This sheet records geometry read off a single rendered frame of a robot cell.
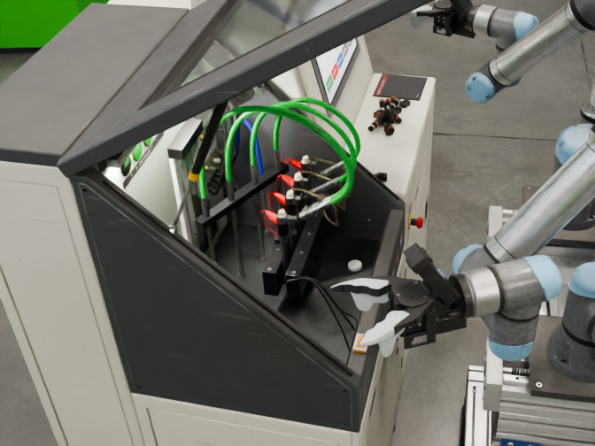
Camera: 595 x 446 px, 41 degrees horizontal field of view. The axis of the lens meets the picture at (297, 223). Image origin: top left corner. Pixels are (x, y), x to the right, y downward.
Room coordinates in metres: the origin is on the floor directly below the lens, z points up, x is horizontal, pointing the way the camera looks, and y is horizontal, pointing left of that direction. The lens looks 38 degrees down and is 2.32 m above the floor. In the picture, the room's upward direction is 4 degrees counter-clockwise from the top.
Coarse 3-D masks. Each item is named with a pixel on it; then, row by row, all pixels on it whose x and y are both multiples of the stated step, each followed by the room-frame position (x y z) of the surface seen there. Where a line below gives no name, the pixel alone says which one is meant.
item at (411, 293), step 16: (400, 288) 0.91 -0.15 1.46; (416, 288) 0.90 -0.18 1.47; (464, 288) 0.89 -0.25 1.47; (400, 304) 0.87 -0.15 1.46; (416, 304) 0.86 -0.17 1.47; (432, 304) 0.87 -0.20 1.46; (464, 304) 0.88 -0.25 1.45; (432, 320) 0.86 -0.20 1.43; (448, 320) 0.88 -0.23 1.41; (464, 320) 0.89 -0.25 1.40; (400, 336) 0.86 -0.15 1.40; (416, 336) 0.85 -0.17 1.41; (432, 336) 0.86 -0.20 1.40
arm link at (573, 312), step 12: (588, 264) 1.16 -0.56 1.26; (576, 276) 1.12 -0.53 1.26; (588, 276) 1.11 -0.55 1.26; (576, 288) 1.10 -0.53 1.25; (588, 288) 1.08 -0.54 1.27; (576, 300) 1.09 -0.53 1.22; (588, 300) 1.07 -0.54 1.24; (564, 312) 1.13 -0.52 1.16; (576, 312) 1.08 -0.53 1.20; (588, 312) 1.06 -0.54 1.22; (576, 324) 1.08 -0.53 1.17; (588, 324) 1.05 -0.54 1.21; (576, 336) 1.08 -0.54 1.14; (588, 336) 1.07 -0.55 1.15
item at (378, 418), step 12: (396, 348) 1.70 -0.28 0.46; (384, 360) 1.48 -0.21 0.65; (396, 360) 1.71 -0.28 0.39; (384, 372) 1.49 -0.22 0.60; (396, 372) 1.72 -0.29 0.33; (372, 384) 1.30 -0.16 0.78; (384, 384) 1.49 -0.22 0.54; (396, 384) 1.73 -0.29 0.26; (372, 396) 1.30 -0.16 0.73; (384, 396) 1.49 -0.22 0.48; (396, 396) 1.74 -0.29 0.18; (372, 408) 1.30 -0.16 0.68; (384, 408) 1.50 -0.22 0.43; (372, 420) 1.30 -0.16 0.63; (384, 420) 1.50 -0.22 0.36; (372, 432) 1.30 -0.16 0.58; (384, 432) 1.51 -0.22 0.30; (372, 444) 1.30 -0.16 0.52; (384, 444) 1.51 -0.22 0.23
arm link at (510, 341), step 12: (492, 324) 0.93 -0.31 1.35; (504, 324) 0.90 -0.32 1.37; (516, 324) 0.89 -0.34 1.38; (528, 324) 0.90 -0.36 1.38; (492, 336) 0.92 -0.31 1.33; (504, 336) 0.90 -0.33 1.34; (516, 336) 0.89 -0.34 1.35; (528, 336) 0.90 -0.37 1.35; (492, 348) 0.92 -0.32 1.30; (504, 348) 0.90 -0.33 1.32; (516, 348) 0.89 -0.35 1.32; (528, 348) 0.90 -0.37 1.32; (516, 360) 0.90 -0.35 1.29
